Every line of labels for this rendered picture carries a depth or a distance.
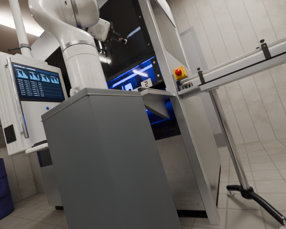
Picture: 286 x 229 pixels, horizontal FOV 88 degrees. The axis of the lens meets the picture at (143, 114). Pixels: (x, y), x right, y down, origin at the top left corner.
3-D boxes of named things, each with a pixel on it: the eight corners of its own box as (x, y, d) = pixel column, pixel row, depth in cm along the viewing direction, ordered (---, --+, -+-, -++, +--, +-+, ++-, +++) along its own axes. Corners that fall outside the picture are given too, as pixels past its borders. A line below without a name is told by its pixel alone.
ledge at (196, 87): (183, 95, 111) (183, 93, 111) (201, 89, 104) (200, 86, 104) (178, 94, 99) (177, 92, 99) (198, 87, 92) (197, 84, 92)
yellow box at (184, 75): (178, 81, 104) (175, 72, 105) (188, 77, 101) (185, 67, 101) (175, 80, 98) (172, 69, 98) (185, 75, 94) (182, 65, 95)
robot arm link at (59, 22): (96, 42, 50) (78, -21, 52) (34, 48, 45) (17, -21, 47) (98, 59, 61) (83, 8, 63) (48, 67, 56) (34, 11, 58)
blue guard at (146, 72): (35, 137, 199) (32, 125, 201) (163, 79, 103) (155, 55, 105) (35, 138, 199) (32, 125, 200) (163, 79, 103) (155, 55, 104)
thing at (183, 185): (105, 178, 280) (92, 133, 287) (223, 165, 179) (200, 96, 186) (50, 212, 194) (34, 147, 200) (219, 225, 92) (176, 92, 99)
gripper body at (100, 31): (83, 32, 75) (105, 42, 79) (88, 11, 72) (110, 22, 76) (85, 34, 82) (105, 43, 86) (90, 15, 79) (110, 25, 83)
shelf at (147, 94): (110, 121, 141) (109, 120, 141) (179, 96, 106) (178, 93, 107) (61, 130, 99) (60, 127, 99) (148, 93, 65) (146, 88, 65)
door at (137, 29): (112, 77, 127) (94, 15, 132) (155, 52, 106) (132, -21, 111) (111, 77, 127) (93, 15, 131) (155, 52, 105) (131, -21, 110)
